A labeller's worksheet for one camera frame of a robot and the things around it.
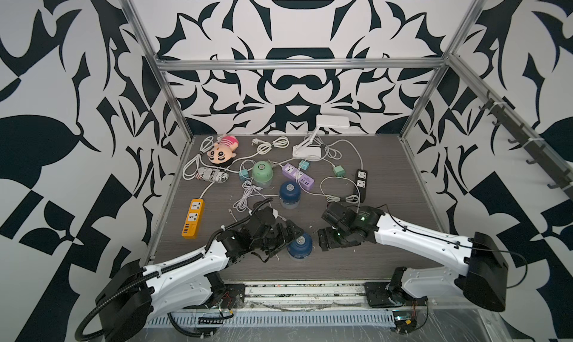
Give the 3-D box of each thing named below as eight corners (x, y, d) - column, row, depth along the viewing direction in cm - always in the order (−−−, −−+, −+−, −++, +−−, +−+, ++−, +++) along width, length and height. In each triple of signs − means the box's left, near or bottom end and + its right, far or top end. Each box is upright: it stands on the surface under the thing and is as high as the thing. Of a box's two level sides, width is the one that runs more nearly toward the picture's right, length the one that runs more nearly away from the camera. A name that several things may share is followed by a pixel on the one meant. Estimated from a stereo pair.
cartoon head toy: (210, 167, 107) (206, 158, 102) (217, 140, 118) (214, 130, 113) (234, 167, 107) (231, 158, 102) (239, 140, 118) (236, 130, 113)
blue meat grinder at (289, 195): (279, 209, 94) (279, 198, 87) (280, 192, 99) (279, 181, 92) (300, 209, 94) (301, 198, 87) (299, 192, 99) (300, 181, 92)
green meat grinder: (254, 188, 101) (251, 175, 93) (256, 174, 106) (253, 160, 98) (272, 188, 101) (271, 175, 93) (273, 174, 106) (272, 160, 98)
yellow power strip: (182, 239, 88) (180, 236, 85) (193, 202, 98) (191, 198, 96) (197, 239, 88) (194, 236, 86) (206, 202, 98) (204, 199, 96)
